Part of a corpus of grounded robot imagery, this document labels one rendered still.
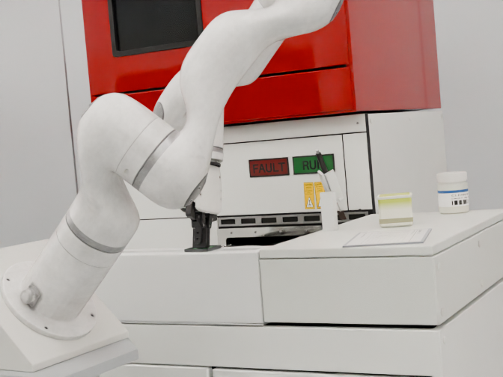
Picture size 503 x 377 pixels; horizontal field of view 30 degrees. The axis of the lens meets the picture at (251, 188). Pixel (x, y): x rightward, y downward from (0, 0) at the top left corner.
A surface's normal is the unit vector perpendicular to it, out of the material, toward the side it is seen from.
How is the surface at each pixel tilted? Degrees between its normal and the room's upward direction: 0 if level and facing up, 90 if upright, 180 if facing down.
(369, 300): 90
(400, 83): 90
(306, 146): 90
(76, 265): 112
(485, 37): 90
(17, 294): 45
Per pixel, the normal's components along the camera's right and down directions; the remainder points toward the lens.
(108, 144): -0.28, 0.34
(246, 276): -0.47, 0.09
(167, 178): -0.04, 0.21
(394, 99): 0.88, -0.05
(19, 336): 0.55, -0.73
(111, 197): 0.77, -0.26
